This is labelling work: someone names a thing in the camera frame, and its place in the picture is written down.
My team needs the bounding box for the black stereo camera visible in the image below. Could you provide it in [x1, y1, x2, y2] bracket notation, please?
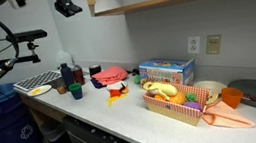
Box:
[5, 27, 49, 46]

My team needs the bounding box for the peach cloth napkin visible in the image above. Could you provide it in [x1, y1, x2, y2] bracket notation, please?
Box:
[199, 96, 256, 135]

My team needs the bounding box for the clear plastic bottle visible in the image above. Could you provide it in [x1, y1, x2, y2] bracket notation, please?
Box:
[53, 48, 75, 71]

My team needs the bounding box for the small white plate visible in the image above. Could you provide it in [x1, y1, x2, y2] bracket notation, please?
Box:
[25, 83, 53, 98]

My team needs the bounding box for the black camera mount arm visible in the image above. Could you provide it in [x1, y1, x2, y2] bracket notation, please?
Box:
[0, 40, 43, 80]

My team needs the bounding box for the yellow toy food piece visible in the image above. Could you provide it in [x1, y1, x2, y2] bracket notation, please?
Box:
[30, 88, 43, 96]

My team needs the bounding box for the yellow toy ring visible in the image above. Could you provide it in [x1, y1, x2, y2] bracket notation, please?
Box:
[204, 92, 221, 106]

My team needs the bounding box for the orange toy fruit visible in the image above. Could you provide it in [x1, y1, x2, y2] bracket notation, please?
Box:
[167, 91, 188, 108]

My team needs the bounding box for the black round container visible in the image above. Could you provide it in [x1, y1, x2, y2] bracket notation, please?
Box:
[88, 63, 103, 77]

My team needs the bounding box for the beige wall plate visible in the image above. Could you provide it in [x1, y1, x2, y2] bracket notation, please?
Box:
[203, 32, 224, 56]

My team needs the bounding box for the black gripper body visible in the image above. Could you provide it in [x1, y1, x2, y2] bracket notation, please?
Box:
[43, 0, 77, 14]

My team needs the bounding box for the small black waste bin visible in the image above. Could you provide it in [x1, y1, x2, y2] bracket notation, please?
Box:
[38, 118, 73, 143]

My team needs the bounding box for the pink folded cloth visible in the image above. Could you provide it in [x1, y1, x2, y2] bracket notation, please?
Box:
[90, 64, 131, 88]

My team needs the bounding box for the pale yellow toy chicken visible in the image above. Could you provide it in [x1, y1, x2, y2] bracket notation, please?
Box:
[142, 77, 180, 104]

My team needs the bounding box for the white bowl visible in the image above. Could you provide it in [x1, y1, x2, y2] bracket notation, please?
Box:
[192, 77, 229, 99]

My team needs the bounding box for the dark red bottle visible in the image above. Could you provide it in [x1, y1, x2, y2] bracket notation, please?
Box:
[71, 63, 86, 87]

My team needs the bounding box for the blue toy food box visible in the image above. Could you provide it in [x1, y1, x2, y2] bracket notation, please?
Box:
[137, 53, 200, 94]

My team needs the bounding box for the yellow toy fry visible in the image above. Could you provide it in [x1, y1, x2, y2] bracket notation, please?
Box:
[118, 92, 130, 100]
[106, 98, 116, 108]
[110, 95, 122, 103]

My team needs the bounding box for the blue cup green rim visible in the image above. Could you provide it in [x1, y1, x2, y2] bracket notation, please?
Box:
[67, 81, 85, 102]

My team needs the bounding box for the orange black toy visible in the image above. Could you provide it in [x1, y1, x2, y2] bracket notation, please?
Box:
[118, 81, 130, 95]

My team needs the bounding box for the orange plastic cup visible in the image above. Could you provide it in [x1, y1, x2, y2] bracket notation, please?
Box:
[220, 85, 246, 111]

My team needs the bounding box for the white wall outlet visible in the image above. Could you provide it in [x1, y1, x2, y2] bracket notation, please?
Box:
[185, 34, 203, 56]

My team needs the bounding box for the purple toy food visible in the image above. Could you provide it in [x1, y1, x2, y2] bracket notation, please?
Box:
[183, 100, 203, 114]

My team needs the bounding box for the dark blue cloth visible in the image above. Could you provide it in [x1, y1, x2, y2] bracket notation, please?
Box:
[90, 76, 105, 91]

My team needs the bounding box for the grid dish drying mat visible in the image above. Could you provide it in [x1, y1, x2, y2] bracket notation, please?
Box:
[11, 68, 64, 94]

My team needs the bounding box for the green toy vegetable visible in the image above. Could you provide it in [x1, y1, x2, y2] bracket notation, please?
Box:
[185, 91, 199, 105]

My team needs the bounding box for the dark blue bottle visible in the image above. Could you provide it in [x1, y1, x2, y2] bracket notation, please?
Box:
[58, 61, 77, 91]

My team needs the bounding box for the red checkered paper basket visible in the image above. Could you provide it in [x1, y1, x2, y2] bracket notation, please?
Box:
[140, 75, 216, 133]

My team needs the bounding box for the brown toy egg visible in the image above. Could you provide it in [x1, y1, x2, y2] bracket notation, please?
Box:
[56, 84, 68, 95]

